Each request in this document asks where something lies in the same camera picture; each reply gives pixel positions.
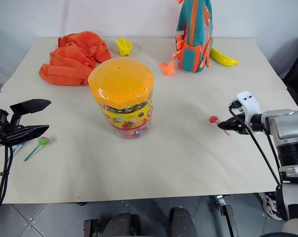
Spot yellow banana toy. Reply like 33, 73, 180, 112
210, 47, 241, 67

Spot orange perforated jar lid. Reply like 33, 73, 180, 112
87, 57, 155, 110

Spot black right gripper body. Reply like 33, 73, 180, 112
234, 112, 251, 135

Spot yellow starfruit toy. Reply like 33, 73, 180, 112
115, 36, 133, 56

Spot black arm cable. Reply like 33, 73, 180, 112
0, 144, 14, 219
228, 104, 290, 222

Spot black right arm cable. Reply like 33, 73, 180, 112
228, 104, 290, 222

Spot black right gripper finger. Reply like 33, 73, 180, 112
217, 117, 239, 127
218, 124, 240, 133

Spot white mesh sneaker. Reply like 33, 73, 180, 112
258, 192, 283, 221

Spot clear jar with colourful label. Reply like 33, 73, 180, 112
99, 95, 154, 140

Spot green lollipop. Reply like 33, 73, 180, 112
24, 136, 50, 162

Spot white blue lollipop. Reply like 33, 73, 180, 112
11, 142, 24, 156

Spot person in dark clothing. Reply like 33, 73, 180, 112
281, 34, 298, 113

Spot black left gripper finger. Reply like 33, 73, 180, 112
0, 124, 50, 146
9, 98, 52, 127

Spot teal and orange backpack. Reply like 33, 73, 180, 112
159, 0, 216, 77

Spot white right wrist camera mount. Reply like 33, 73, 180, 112
228, 91, 260, 122

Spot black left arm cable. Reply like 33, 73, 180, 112
0, 144, 14, 219

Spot orange crumpled cloth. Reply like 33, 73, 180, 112
38, 31, 112, 87

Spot red lollipop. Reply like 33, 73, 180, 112
208, 115, 230, 137

